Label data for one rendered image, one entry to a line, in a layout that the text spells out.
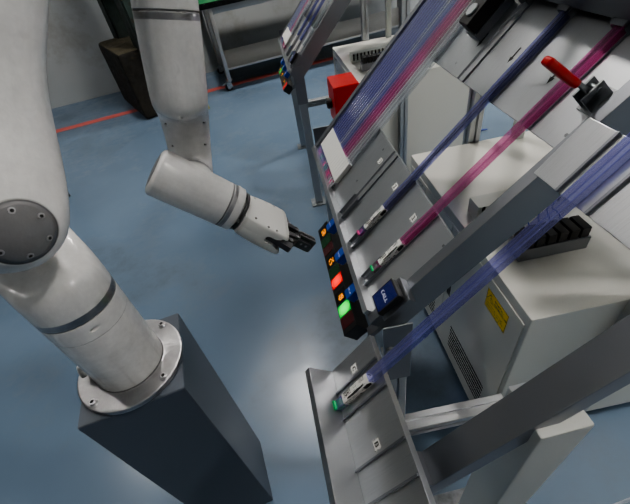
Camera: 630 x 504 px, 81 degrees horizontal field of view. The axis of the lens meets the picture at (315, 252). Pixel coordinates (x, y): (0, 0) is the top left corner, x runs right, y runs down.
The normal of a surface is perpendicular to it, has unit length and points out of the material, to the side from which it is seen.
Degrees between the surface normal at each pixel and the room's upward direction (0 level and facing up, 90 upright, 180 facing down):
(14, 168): 66
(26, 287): 32
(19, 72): 91
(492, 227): 90
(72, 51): 90
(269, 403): 0
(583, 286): 0
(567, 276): 0
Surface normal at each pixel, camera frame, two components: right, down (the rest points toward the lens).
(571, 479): -0.15, -0.73
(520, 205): 0.15, 0.66
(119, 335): 0.87, 0.23
